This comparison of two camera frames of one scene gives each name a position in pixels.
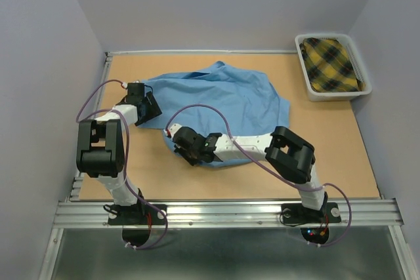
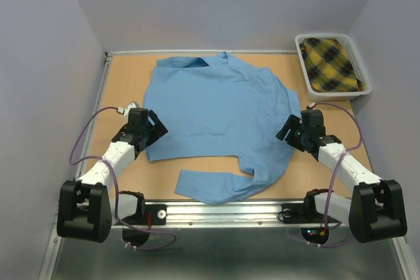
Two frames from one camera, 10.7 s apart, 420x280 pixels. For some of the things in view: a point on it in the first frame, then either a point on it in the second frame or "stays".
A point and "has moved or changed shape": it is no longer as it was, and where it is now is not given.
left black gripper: [154, 112] to [157, 130]
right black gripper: [193, 160] to [291, 121]
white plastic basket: [331, 67] stays
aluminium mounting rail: [86, 214] stays
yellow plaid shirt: [329, 67] stays
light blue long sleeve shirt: [222, 100] has moved or changed shape
